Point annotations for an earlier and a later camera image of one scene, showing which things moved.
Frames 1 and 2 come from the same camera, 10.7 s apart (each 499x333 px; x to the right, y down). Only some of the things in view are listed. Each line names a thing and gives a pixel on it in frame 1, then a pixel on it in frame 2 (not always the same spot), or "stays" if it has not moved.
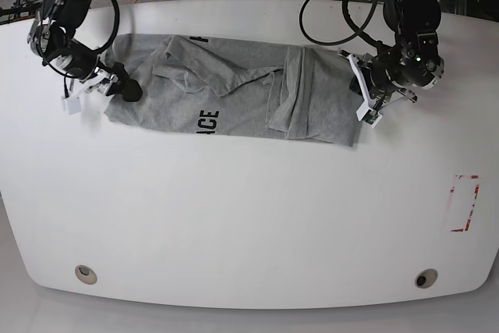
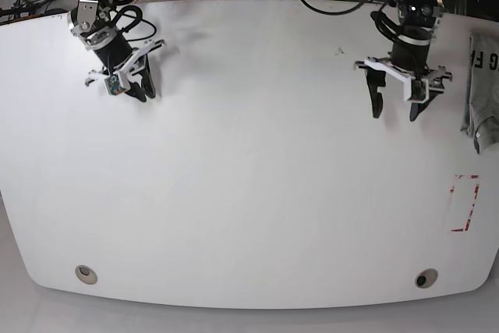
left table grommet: (86, 274) stays
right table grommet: (426, 278) stays
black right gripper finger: (355, 86) to (376, 79)
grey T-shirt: (207, 85) to (481, 115)
